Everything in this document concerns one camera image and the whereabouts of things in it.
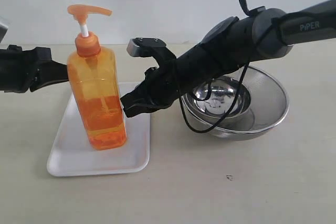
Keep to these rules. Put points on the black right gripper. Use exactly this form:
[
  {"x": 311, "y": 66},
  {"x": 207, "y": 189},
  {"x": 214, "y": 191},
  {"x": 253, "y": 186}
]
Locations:
[{"x": 225, "y": 49}]

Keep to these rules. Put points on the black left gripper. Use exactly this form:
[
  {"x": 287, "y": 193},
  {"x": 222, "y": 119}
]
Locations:
[{"x": 24, "y": 69}]

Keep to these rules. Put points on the orange pump soap bottle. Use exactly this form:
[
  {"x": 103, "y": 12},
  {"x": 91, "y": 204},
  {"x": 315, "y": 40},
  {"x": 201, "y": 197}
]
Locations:
[{"x": 92, "y": 74}]

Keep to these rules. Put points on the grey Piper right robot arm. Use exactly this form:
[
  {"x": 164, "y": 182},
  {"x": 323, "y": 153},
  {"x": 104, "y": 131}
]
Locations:
[{"x": 265, "y": 33}]

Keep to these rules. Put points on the small shiny steel bowl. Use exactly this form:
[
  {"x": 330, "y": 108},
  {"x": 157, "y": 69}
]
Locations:
[{"x": 210, "y": 102}]

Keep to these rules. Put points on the steel mesh colander bowl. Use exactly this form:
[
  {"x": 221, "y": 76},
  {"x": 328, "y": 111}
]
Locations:
[{"x": 269, "y": 106}]

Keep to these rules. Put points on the white rectangular foam tray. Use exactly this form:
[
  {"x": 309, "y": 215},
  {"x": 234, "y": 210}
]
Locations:
[{"x": 72, "y": 154}]

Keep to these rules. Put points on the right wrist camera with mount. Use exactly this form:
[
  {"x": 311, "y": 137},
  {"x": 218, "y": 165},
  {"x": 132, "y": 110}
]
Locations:
[{"x": 150, "y": 47}]

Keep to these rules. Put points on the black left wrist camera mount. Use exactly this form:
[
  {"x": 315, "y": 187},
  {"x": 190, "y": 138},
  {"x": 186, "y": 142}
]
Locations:
[{"x": 4, "y": 25}]

